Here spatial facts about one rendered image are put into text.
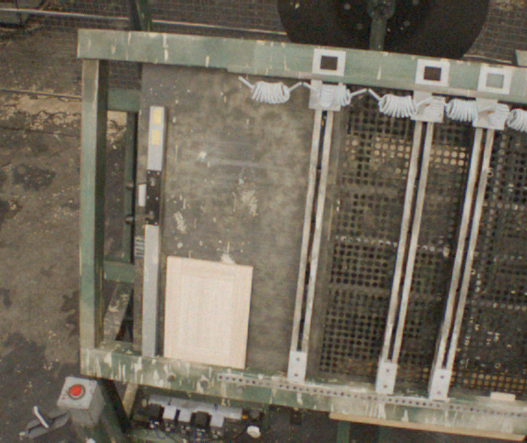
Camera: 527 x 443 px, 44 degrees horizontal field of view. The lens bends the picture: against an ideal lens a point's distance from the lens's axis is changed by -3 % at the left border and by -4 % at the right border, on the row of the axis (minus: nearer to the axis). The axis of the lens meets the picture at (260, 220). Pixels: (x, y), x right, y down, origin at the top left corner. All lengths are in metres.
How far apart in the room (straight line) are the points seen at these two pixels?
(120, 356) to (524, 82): 1.74
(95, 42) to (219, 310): 1.04
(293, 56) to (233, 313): 0.95
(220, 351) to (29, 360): 1.53
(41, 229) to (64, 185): 0.40
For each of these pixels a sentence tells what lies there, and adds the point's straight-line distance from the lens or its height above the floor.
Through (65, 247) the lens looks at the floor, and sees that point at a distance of 4.23.
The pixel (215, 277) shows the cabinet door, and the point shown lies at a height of 1.19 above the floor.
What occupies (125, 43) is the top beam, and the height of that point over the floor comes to 1.91.
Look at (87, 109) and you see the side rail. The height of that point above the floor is 1.68.
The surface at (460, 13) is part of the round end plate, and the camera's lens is 2.64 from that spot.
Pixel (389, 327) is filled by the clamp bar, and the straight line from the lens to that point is 2.38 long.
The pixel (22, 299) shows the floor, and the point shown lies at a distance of 4.06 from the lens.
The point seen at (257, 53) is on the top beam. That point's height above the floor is 1.91.
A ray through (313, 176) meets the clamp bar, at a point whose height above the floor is 1.57.
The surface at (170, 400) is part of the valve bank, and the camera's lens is 2.69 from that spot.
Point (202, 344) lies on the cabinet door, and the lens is 2.55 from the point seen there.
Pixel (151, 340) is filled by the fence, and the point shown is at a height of 0.97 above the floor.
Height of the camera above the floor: 3.12
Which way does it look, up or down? 48 degrees down
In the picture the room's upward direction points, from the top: 1 degrees counter-clockwise
